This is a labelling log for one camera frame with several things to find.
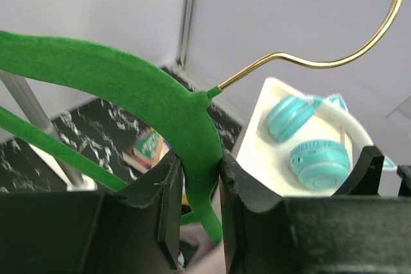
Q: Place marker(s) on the teal cat-ear headphones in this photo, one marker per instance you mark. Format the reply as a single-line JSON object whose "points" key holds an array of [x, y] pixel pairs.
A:
{"points": [[319, 164]]}

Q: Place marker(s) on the white storage box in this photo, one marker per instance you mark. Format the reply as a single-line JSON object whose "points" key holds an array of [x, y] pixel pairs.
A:
{"points": [[268, 161]]}

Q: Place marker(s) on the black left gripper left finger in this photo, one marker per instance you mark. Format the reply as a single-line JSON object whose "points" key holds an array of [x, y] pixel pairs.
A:
{"points": [[133, 231]]}

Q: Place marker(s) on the white metal clothes rack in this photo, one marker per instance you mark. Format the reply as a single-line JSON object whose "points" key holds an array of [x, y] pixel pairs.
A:
{"points": [[28, 103]]}

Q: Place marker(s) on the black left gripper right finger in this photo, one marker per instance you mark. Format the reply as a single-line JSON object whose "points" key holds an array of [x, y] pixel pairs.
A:
{"points": [[354, 231]]}

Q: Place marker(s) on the orange cover book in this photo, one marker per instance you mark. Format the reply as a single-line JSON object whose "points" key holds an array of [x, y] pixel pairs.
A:
{"points": [[143, 163]]}

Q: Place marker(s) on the pink tank top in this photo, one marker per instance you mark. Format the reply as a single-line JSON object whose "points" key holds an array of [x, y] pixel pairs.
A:
{"points": [[207, 260]]}

